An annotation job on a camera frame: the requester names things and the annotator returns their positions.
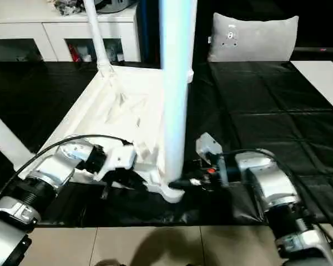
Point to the white plastic table leg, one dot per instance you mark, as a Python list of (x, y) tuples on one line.
[(191, 76), (174, 83), (5, 138), (97, 36)]

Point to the dark robot left foot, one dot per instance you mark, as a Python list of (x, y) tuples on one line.
[(109, 263)]

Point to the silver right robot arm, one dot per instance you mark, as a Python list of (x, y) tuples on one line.
[(274, 183)]

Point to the white cabinet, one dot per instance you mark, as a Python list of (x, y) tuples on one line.
[(30, 30)]

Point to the black mat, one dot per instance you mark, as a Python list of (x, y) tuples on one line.
[(266, 110)]

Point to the grey cushion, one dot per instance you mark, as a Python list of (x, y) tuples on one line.
[(255, 38)]

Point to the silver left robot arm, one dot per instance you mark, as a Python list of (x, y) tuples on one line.
[(55, 166)]

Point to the dark bag on cabinet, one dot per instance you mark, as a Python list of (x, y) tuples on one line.
[(116, 5)]

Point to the white flat board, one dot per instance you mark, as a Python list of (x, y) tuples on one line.
[(324, 80)]

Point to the black cabinet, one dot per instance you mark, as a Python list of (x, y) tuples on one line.
[(150, 33)]

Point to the dark clutter pile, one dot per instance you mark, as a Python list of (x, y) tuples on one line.
[(68, 7)]

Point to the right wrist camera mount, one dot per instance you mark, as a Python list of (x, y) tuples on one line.
[(209, 144)]

